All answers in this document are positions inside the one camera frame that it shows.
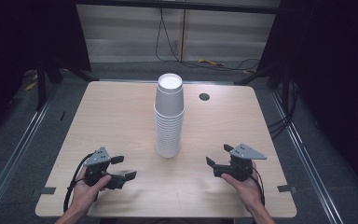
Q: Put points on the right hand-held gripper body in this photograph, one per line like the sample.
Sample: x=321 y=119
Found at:
x=244 y=161

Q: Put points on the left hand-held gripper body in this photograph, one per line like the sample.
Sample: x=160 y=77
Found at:
x=97 y=158

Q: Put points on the stack of white cups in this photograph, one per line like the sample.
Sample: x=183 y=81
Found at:
x=167 y=124

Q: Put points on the person's right hand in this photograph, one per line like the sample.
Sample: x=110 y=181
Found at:
x=245 y=189

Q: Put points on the person's left hand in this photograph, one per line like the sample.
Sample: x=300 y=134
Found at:
x=85 y=194

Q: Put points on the grey tape piece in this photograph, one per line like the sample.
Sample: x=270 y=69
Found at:
x=47 y=190
x=286 y=188

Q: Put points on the dark round table grommet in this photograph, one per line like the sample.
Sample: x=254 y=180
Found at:
x=204 y=96

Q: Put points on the black stand legs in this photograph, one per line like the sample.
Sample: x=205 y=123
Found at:
x=261 y=74
x=48 y=77

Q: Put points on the yellow floor tape strip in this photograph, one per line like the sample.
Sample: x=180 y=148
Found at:
x=31 y=86
x=210 y=62

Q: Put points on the black curtain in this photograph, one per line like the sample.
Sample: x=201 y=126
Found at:
x=332 y=62
x=18 y=37

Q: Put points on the black overhead beam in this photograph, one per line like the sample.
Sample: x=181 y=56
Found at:
x=180 y=6

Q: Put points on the metal floor rail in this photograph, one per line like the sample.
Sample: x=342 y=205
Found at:
x=15 y=149
x=304 y=155

